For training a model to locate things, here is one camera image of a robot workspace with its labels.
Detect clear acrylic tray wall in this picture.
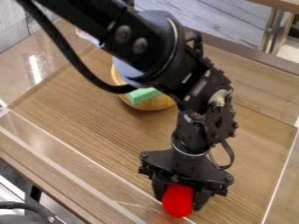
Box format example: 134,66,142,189
0,105,194,224

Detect red plush fruit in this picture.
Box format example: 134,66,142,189
162,184,194,218

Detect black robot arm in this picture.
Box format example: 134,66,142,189
16,0,238,211

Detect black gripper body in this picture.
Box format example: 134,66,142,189
138,143,234,196

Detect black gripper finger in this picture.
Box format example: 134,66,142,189
152,177,166,201
192,188,212,211

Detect wooden bowl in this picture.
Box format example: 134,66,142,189
109,64,177,112

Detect black cable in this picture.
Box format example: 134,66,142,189
14,0,137,95

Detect green foam block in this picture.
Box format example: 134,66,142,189
125,87,162,105

